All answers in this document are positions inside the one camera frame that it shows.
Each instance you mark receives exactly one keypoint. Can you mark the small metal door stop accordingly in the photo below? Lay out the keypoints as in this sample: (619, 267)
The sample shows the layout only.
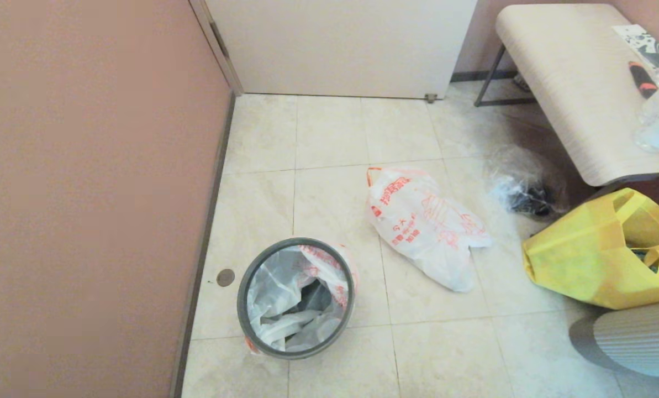
(430, 98)

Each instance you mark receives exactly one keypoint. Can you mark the yellow fabric tote bag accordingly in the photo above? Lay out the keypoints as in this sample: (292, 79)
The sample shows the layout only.
(583, 260)

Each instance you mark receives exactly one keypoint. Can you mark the round metal floor drain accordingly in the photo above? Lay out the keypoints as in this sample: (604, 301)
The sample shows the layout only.
(225, 277)

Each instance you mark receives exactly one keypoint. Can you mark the beige door frame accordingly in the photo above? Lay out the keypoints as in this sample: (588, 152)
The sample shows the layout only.
(216, 44)

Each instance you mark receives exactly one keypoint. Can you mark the white door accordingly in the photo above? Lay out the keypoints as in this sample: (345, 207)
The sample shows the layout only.
(340, 44)

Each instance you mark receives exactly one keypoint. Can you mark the beige wooden table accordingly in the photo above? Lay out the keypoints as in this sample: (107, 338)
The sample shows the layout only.
(572, 83)

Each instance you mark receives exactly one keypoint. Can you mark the black round trash bin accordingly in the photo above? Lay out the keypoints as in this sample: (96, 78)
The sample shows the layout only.
(314, 293)

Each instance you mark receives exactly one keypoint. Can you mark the black white printed leaflet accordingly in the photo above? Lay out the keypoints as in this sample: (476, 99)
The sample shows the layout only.
(641, 44)

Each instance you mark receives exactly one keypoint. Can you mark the clear bag with dark contents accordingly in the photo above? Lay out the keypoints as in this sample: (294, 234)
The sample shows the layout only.
(520, 190)

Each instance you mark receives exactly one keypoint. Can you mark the black orange tool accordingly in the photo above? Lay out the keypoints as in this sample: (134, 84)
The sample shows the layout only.
(641, 80)

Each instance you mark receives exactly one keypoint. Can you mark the white red-printed plastic bag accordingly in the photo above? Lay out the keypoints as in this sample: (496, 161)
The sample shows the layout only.
(434, 232)

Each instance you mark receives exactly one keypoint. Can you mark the grey ribbed robot base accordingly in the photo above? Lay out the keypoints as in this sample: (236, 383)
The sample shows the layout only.
(638, 342)

